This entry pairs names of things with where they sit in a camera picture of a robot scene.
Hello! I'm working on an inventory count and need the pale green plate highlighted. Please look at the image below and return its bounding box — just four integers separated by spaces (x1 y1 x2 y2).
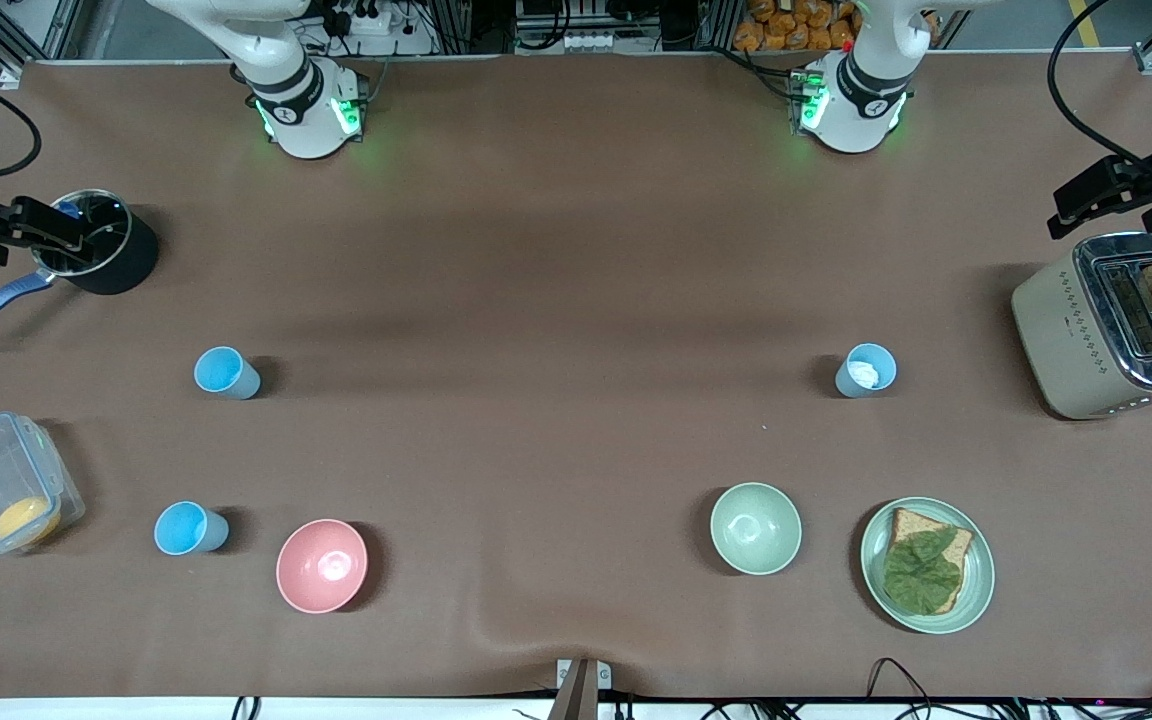
859 497 996 636

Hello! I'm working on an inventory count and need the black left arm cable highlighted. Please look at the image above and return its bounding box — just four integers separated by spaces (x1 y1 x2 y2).
1047 0 1152 187

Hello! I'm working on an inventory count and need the yellow round food piece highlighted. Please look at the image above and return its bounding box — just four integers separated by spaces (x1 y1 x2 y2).
0 497 63 547

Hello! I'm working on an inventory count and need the bright blue plastic cup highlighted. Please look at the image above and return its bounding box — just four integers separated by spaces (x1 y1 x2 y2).
153 501 231 557
193 346 263 401

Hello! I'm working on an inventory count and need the beige and chrome toaster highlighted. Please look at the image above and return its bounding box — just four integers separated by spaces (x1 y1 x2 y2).
1011 232 1152 422

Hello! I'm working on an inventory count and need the bag of orange buns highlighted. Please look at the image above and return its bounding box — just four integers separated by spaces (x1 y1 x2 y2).
732 0 858 54

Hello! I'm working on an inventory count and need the white power strip with plugs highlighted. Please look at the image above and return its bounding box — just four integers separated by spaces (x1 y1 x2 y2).
320 0 399 37

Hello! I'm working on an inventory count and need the pale green bowl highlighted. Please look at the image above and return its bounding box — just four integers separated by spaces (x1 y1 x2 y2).
709 482 804 577

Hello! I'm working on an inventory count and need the brown bread slice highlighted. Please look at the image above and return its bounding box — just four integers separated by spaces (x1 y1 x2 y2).
885 507 976 616

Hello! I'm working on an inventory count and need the black pot with blue handle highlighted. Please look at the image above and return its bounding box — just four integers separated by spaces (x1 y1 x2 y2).
0 188 161 345

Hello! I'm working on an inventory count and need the green lettuce leaf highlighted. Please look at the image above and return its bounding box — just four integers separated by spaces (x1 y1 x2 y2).
882 527 965 615

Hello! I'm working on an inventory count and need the black looped floor cable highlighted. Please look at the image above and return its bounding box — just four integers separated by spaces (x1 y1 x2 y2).
865 656 940 720

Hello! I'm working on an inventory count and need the pale blue cup with paper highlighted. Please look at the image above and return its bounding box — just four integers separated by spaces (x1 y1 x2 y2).
834 343 898 399

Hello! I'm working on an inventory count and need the pink bowl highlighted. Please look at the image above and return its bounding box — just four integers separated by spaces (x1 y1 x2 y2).
275 518 370 615

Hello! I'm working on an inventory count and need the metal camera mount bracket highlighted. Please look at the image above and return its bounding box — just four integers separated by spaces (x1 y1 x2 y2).
548 657 614 720

